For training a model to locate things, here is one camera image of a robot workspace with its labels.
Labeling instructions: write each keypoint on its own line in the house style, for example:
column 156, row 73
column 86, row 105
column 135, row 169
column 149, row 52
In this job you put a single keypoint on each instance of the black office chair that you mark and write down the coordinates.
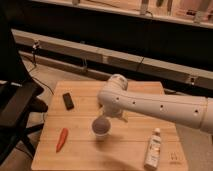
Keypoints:
column 18, row 95

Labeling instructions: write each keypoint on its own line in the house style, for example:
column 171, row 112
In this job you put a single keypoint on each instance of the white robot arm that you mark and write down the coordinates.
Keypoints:
column 192, row 111

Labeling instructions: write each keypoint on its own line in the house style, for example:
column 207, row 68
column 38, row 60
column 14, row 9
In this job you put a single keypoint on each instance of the black rectangular block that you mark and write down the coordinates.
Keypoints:
column 68, row 101

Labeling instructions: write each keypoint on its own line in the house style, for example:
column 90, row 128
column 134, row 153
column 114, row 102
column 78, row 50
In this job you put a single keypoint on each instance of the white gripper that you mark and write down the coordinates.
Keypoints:
column 119, row 116

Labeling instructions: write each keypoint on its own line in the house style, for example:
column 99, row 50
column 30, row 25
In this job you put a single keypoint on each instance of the white plastic bottle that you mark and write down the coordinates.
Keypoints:
column 153, row 151

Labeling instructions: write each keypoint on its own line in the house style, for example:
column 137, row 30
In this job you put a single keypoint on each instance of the orange carrot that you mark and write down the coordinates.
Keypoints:
column 62, row 139

